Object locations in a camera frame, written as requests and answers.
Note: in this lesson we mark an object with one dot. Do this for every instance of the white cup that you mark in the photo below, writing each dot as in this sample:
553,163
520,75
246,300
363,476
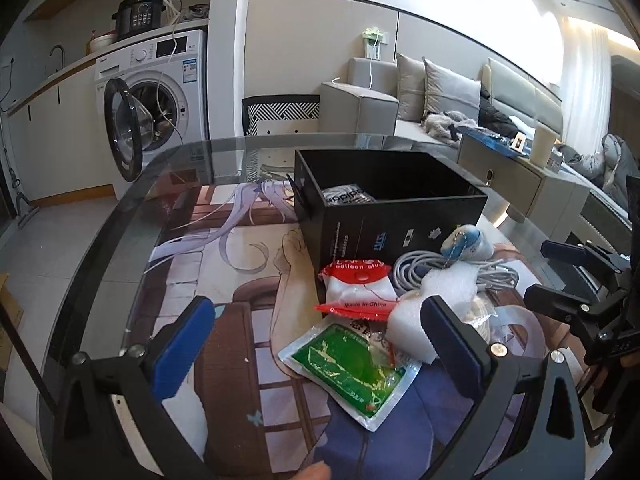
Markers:
544,145

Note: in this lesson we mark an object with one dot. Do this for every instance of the clear plastic bag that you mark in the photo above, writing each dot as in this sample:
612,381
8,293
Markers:
482,315

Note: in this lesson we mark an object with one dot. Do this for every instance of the white bowl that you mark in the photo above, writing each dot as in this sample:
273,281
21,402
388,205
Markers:
102,44

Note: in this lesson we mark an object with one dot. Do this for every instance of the grey puffer jacket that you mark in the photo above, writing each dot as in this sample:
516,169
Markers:
617,160

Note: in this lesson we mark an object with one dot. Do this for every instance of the black jacket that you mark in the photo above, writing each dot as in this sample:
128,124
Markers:
495,117

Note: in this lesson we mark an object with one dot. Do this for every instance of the blue flat box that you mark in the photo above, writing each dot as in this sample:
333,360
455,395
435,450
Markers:
485,136

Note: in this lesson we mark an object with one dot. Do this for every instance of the grey fur blanket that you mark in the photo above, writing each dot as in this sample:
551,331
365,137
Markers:
440,125

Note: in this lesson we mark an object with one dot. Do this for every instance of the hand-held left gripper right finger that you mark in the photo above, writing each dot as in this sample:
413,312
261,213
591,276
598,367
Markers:
450,345

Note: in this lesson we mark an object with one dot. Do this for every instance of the brown cardboard box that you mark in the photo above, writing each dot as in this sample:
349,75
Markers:
7,320

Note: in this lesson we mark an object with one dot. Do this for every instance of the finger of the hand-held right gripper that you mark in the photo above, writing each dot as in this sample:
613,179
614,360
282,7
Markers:
550,300
562,251

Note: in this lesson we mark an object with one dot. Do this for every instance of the black and white patterned chair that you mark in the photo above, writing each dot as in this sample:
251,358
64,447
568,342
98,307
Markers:
280,110

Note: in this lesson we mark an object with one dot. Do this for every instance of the black box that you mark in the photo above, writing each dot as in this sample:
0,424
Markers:
360,240

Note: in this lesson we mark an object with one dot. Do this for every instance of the beige side cabinet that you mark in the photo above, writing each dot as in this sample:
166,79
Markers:
525,190

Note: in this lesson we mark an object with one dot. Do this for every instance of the white and blue plush toy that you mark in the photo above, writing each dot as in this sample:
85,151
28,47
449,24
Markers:
472,247

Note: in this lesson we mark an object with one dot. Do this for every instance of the white washing machine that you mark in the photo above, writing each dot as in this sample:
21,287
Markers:
187,110

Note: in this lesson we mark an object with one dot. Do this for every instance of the white bubble wrap piece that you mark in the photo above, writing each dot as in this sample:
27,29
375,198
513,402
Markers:
410,325

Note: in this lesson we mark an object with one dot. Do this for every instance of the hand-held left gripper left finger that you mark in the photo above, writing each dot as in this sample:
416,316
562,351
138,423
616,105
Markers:
185,345

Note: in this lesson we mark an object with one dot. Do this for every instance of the red and white packet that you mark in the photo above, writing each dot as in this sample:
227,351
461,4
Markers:
357,292

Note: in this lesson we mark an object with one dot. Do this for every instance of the wall socket with green plug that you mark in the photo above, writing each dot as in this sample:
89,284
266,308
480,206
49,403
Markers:
372,42

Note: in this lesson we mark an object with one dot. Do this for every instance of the green and silver packet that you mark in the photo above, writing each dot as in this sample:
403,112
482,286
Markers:
345,365

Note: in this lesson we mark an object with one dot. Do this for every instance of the grey pillow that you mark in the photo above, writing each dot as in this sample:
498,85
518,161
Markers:
450,90
412,90

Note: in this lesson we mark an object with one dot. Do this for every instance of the plastic bag with black print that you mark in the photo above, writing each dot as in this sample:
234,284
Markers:
345,195

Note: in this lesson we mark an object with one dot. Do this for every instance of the beige sofa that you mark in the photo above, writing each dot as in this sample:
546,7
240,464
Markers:
360,110

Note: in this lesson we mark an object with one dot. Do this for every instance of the printed table mat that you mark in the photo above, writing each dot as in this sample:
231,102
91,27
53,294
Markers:
240,360

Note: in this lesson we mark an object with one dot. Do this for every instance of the black pressure cooker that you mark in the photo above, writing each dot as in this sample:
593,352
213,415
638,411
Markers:
142,17

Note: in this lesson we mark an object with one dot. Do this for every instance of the person's left hand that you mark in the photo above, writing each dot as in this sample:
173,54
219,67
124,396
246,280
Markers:
311,473

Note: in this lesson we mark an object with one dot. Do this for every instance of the small white frame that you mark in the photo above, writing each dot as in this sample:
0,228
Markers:
518,143

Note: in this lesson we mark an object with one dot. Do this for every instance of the metal faucet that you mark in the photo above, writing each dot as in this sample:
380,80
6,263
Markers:
63,60

